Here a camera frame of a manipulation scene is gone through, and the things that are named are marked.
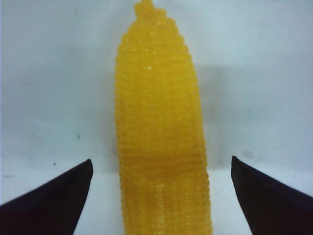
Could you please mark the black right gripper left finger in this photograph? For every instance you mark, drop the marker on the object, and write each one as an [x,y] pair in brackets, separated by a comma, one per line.
[53,208]

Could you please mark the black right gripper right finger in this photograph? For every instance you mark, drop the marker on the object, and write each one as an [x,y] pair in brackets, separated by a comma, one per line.
[269,206]

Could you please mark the yellow corn cob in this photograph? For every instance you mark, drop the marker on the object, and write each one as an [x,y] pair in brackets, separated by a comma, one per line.
[159,130]

